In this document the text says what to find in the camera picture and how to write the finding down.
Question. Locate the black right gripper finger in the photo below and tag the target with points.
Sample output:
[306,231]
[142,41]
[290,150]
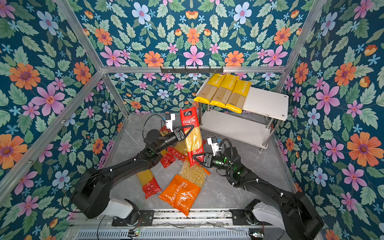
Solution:
[199,156]
[200,165]

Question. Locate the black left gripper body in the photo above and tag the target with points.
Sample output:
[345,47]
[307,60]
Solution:
[179,138]

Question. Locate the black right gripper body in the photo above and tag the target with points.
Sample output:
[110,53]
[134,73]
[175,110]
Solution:
[213,162]

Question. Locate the red spaghetti bag front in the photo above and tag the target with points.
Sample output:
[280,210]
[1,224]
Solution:
[194,140]

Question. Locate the red spaghetti bag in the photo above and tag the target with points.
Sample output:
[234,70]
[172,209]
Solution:
[194,140]
[148,182]

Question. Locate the yellow spaghetti bag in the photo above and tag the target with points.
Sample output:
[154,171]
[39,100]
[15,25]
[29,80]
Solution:
[209,89]
[224,91]
[238,96]

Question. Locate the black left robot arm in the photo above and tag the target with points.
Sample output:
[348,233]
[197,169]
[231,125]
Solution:
[92,193]

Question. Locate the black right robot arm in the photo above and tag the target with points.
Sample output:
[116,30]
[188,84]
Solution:
[292,212]

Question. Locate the red fusilli pasta bag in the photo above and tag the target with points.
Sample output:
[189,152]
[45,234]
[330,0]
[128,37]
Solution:
[178,152]

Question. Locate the orange macaroni pasta bag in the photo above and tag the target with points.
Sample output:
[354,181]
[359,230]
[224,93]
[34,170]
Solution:
[185,187]

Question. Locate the white two-tier shelf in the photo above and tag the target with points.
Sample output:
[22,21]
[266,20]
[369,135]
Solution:
[263,112]

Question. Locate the red spaghetti bag behind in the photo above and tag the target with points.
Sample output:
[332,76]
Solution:
[148,182]

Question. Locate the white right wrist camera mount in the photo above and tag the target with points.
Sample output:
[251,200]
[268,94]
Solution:
[213,142]

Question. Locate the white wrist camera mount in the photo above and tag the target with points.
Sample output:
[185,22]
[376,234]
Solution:
[169,118]
[213,142]

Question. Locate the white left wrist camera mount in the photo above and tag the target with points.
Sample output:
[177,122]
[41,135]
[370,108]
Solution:
[169,118]

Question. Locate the black hook rail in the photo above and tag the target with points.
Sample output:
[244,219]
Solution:
[190,70]

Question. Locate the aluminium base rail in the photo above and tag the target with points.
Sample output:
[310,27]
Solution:
[168,224]

